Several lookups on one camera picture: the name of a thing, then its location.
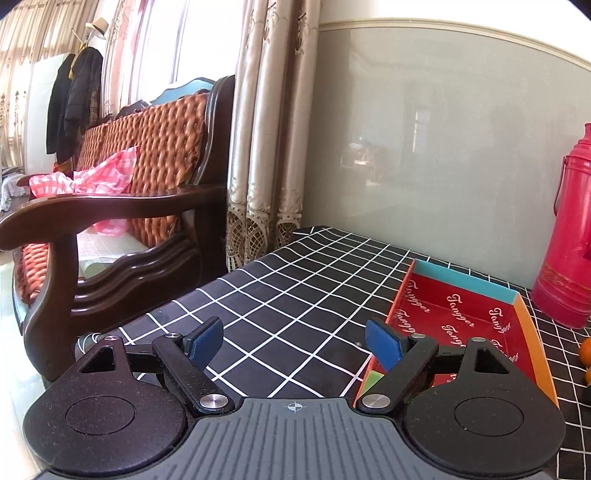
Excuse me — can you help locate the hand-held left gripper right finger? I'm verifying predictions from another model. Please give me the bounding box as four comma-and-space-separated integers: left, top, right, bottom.
359, 319, 511, 415

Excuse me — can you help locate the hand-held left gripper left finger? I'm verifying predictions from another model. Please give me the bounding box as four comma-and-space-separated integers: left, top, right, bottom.
78, 318, 232, 415

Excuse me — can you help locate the red tray with colourful rim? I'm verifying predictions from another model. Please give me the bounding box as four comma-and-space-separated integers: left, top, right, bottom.
353, 258, 560, 409

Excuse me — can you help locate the black white-checked tablecloth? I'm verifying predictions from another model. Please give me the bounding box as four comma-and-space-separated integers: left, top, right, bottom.
76, 226, 591, 480

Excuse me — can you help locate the pale green checked seat mat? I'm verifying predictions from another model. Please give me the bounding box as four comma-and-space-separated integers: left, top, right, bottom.
76, 226, 160, 280

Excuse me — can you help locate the wooden sofa with orange cushions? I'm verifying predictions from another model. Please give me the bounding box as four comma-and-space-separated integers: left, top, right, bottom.
0, 75, 236, 383

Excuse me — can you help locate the pink checked cloth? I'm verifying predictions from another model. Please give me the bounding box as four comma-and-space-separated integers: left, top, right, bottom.
29, 146, 140, 236

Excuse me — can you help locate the red thermos flask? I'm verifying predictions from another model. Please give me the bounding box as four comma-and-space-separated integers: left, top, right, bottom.
530, 122, 591, 329

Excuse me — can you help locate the beige embroidered curtain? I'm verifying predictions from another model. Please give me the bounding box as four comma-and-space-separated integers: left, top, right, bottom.
225, 0, 322, 274

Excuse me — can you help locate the grey cloth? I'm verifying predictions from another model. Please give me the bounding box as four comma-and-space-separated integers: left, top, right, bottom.
0, 174, 25, 214

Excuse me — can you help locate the white panel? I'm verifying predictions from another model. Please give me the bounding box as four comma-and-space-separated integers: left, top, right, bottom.
23, 52, 75, 176

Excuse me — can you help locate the dark coat with plaid lining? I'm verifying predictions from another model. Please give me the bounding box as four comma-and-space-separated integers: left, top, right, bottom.
62, 45, 105, 149

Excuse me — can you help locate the black coat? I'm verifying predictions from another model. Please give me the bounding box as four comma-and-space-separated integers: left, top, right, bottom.
45, 53, 77, 156

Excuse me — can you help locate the sheer patterned window curtain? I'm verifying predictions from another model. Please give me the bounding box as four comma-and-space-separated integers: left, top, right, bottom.
99, 0, 190, 118

